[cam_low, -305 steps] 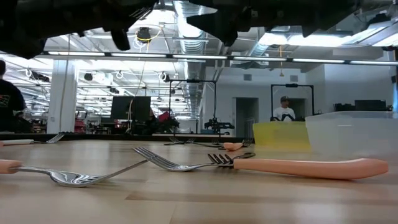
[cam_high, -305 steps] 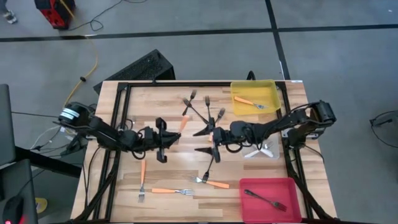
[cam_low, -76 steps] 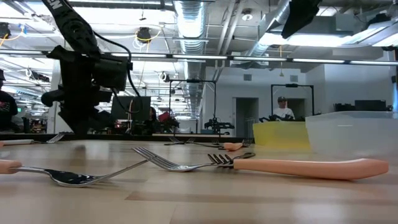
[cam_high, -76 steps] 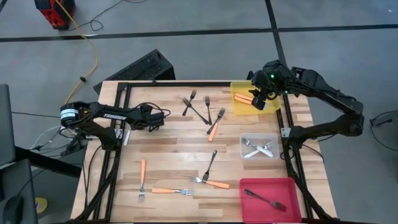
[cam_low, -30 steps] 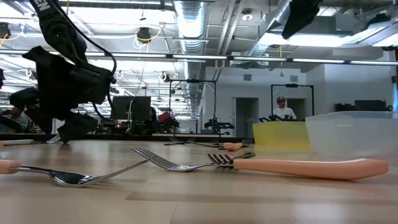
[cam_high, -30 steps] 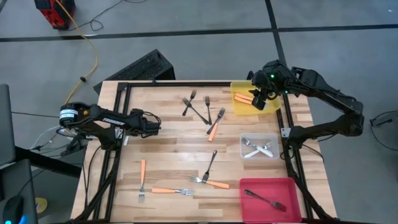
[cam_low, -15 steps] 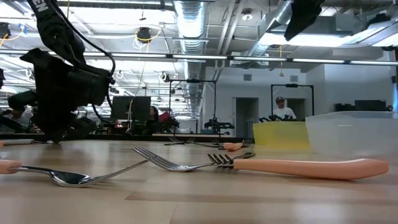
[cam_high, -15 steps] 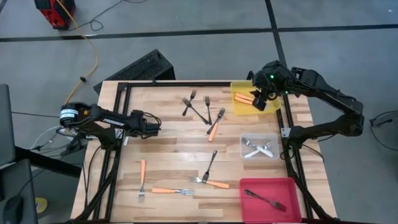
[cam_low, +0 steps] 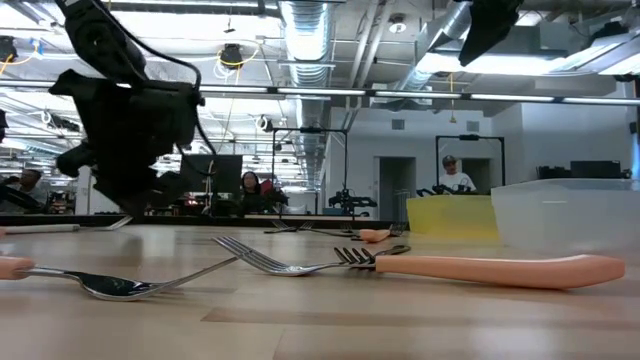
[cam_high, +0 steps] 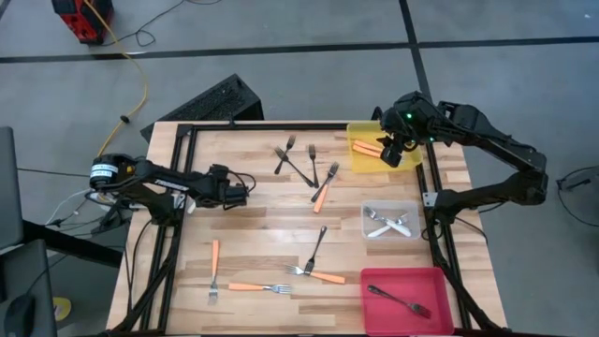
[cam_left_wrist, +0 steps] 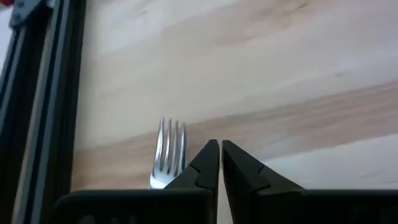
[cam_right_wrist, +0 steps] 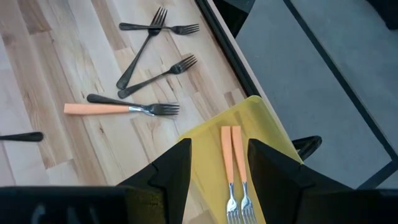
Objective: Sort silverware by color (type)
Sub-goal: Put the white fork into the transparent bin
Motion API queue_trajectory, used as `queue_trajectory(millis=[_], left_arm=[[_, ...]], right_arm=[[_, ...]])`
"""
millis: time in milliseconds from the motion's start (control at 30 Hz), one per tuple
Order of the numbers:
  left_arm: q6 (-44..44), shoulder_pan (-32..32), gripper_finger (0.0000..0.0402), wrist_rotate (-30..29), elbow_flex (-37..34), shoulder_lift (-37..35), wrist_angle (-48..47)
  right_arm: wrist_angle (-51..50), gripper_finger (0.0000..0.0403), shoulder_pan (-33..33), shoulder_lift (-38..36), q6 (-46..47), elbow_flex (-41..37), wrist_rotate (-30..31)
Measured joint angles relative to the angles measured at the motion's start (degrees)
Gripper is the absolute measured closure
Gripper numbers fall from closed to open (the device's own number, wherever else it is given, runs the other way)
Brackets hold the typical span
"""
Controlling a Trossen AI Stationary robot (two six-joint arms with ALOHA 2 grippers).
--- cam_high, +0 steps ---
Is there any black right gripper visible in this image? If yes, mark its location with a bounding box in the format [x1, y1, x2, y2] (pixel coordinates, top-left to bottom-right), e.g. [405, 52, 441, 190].
[378, 91, 445, 169]

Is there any orange handled fork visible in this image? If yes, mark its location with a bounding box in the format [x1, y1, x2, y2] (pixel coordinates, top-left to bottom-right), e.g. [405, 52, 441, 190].
[227, 282, 294, 295]
[352, 144, 384, 159]
[353, 139, 385, 154]
[207, 239, 221, 306]
[312, 183, 330, 215]
[283, 264, 346, 286]

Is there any yellow plastic bin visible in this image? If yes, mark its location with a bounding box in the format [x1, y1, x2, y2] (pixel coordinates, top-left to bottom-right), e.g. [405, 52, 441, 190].
[345, 119, 425, 174]

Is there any clear plastic bin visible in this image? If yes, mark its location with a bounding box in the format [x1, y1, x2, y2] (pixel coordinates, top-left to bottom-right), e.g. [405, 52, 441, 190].
[359, 199, 422, 242]

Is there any black perforated metal box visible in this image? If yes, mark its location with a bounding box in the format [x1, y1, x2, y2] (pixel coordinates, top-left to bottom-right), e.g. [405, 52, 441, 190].
[139, 73, 266, 143]

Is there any red plastic bin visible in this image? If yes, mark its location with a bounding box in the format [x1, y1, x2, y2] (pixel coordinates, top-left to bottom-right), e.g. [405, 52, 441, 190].
[358, 266, 456, 337]

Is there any black base beam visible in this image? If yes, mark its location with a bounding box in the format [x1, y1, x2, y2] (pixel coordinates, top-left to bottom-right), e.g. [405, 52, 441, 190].
[21, 218, 124, 270]

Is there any yellow round object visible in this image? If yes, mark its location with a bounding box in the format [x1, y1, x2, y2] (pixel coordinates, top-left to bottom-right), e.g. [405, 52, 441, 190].
[52, 296, 73, 323]

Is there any dark grey side desk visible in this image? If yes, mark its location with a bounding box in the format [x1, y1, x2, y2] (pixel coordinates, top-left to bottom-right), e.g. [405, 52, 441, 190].
[0, 238, 58, 337]

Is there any dark grey monitor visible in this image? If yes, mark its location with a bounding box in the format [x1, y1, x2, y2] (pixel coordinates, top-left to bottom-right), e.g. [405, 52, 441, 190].
[0, 125, 24, 252]

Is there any red black equipment case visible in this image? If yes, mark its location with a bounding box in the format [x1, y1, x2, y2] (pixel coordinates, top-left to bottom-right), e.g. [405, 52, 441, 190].
[50, 0, 115, 47]

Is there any black computer mouse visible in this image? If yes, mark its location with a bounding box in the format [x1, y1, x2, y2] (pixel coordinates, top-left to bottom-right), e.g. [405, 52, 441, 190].
[3, 294, 37, 337]

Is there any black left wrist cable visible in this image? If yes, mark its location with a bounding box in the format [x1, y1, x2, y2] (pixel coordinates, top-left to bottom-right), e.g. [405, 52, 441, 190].
[231, 169, 258, 194]

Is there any silver metal bracket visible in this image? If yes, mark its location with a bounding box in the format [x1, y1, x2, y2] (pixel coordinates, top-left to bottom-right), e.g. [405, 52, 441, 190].
[422, 190, 445, 208]

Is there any black aluminium table frame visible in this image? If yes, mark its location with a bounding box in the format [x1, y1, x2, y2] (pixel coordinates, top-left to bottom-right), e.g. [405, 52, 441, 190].
[106, 119, 509, 337]

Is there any yellow extension cable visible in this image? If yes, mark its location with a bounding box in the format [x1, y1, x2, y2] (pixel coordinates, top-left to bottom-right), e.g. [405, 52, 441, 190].
[82, 0, 149, 158]

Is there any white cable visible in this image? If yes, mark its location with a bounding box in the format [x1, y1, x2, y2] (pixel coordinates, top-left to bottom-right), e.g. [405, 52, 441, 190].
[44, 186, 97, 228]

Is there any black looped floor cable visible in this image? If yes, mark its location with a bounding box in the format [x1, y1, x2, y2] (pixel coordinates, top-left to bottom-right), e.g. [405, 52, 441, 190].
[554, 165, 599, 241]

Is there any thin black floor cable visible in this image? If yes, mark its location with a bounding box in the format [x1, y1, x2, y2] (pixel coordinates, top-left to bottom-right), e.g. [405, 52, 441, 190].
[100, 0, 224, 48]

